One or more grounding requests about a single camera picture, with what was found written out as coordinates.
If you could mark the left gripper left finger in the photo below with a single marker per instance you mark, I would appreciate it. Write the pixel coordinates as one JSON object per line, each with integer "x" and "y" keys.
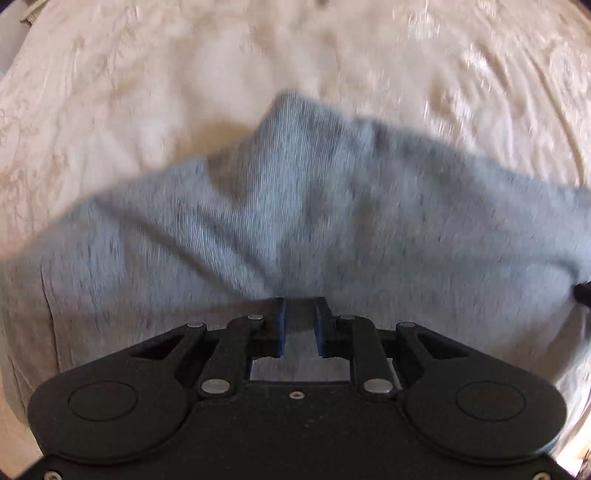
{"x": 273, "y": 333}

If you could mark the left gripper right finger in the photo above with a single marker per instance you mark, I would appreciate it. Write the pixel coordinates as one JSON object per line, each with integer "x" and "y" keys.
{"x": 327, "y": 334}

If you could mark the cream embroidered bedspread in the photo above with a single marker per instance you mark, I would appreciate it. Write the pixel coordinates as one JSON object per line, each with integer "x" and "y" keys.
{"x": 104, "y": 93}

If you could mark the grey knit pants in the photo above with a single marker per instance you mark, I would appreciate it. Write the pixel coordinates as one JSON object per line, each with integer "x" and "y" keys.
{"x": 381, "y": 221}

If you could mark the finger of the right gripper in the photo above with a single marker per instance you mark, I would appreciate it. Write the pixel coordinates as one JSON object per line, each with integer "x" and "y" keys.
{"x": 582, "y": 293}

